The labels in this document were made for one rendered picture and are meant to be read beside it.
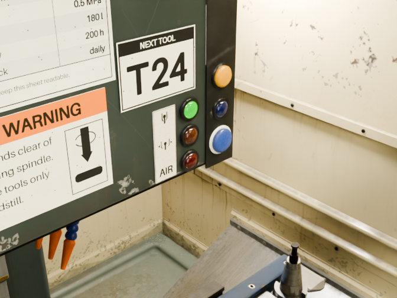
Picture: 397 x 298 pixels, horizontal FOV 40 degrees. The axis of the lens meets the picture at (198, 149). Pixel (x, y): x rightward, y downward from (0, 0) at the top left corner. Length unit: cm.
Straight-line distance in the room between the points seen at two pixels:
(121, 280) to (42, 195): 158
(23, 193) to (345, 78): 101
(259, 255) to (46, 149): 134
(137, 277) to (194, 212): 32
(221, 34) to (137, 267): 161
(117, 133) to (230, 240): 133
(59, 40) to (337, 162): 110
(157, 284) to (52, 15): 166
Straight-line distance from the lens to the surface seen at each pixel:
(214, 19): 59
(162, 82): 56
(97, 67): 51
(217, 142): 64
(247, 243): 182
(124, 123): 55
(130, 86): 54
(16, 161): 50
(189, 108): 59
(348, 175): 148
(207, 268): 181
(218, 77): 61
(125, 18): 52
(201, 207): 199
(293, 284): 106
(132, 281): 208
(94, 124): 53
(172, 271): 211
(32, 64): 48
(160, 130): 58
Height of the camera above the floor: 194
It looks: 28 degrees down
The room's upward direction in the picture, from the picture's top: straight up
